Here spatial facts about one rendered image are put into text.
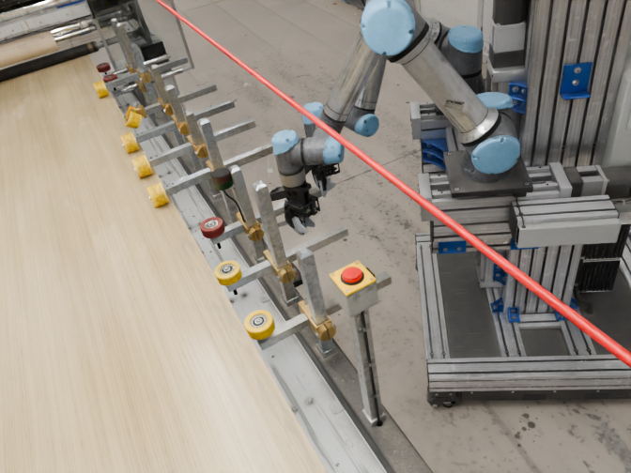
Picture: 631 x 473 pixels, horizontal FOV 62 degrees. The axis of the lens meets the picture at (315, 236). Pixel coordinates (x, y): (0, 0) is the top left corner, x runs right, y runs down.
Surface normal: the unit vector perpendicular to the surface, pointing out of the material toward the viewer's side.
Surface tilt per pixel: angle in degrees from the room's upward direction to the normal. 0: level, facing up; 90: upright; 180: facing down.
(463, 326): 0
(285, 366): 0
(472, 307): 0
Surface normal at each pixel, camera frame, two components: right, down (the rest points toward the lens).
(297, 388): -0.15, -0.76
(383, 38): -0.24, 0.57
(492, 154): -0.06, 0.73
